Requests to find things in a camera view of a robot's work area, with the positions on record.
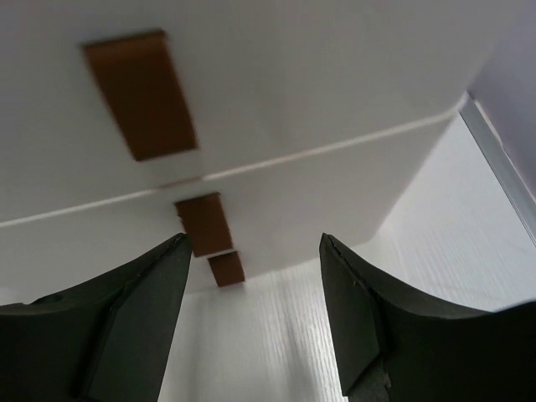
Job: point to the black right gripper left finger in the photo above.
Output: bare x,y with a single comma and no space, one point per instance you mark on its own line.
106,339

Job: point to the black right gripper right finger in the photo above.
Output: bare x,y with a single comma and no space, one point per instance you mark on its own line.
394,342

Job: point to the brown bottom drawer handle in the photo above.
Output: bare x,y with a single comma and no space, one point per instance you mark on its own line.
227,269

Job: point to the brown drawer handle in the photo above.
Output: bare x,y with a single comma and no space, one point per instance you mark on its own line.
136,77
204,221
227,269

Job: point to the white drawer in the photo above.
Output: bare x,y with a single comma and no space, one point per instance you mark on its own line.
262,79
276,214

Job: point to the white top drawer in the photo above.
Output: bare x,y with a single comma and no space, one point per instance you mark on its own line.
262,79

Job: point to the white drawer cabinet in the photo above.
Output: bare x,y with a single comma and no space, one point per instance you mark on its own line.
311,117

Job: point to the brown middle drawer handle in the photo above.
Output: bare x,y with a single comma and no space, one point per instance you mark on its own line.
204,221

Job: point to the brown top drawer handle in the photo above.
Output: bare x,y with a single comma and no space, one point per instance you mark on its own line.
136,77

